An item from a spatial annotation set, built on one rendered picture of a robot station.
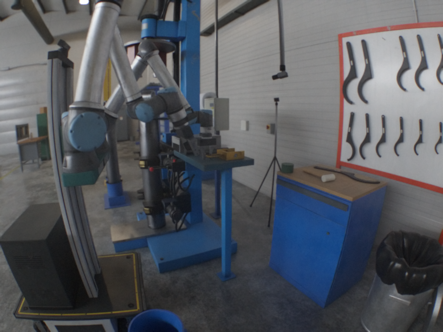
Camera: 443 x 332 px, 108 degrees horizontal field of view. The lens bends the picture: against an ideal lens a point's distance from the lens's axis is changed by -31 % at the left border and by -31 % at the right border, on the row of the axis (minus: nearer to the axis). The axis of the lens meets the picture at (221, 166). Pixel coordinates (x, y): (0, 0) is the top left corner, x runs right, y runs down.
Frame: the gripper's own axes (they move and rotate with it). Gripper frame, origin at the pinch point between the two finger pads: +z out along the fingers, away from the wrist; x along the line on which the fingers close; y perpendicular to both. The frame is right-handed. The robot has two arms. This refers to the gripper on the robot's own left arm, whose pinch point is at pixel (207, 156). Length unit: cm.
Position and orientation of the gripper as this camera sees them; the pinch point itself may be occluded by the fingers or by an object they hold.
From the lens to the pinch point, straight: 171.3
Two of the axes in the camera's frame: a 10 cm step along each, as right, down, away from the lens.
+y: 4.6, 2.0, -8.6
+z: 0.0, 9.7, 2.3
